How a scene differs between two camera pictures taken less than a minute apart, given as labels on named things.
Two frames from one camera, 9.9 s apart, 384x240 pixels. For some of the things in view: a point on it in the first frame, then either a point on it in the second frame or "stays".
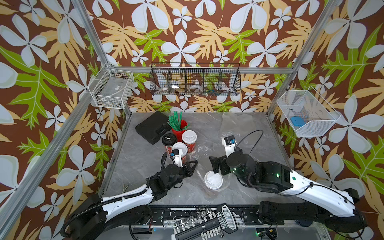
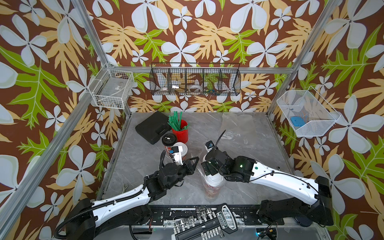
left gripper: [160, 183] stays
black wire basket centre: [195, 79] stays
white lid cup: [189, 137] -> [211, 183]
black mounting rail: [248, 215] stays
